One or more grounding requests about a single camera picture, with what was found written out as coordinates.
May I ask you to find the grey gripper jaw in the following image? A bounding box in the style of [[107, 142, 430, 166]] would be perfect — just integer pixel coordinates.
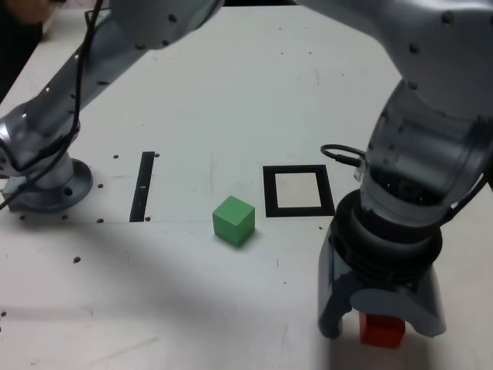
[[348, 265, 448, 338], [317, 223, 363, 340]]

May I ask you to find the red cube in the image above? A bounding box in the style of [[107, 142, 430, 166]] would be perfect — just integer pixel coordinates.
[[358, 312, 407, 348]]

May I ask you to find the green cube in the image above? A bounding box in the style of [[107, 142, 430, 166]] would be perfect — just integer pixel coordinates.
[[212, 195, 257, 248]]

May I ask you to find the black tape square outline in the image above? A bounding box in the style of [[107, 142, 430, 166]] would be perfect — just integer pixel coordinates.
[[262, 164, 335, 219]]

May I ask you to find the black tape strip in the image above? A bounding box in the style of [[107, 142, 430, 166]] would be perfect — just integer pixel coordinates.
[[129, 151, 156, 224]]

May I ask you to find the black camera cable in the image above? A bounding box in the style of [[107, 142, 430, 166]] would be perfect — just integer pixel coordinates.
[[320, 144, 485, 228]]

